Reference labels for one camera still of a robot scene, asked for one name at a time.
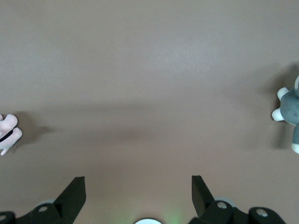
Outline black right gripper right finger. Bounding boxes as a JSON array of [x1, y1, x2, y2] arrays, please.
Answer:
[[191, 175, 287, 224]]

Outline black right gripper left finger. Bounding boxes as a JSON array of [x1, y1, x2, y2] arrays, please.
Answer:
[[14, 176, 86, 224]]

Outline light pink plush dog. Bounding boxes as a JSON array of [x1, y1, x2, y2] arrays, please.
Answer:
[[0, 113, 23, 156]]

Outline grey white plush husky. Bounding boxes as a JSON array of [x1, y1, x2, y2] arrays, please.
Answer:
[[271, 74, 299, 154]]

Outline brown table cover mat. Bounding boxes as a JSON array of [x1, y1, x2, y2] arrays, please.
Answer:
[[0, 0, 299, 224]]

